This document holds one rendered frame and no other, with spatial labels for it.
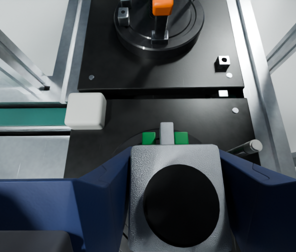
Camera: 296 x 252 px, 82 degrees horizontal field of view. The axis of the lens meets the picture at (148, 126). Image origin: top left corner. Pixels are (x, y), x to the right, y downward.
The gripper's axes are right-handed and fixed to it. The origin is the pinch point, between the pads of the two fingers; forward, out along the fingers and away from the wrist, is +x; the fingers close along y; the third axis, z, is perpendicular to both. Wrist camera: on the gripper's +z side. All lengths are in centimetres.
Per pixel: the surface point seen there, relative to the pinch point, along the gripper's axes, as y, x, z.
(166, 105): -0.9, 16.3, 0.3
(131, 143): 3.6, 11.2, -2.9
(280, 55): -19.5, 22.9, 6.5
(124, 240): 4.0, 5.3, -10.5
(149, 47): 1.3, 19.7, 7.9
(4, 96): 23.2, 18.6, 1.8
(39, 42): 28.4, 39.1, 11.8
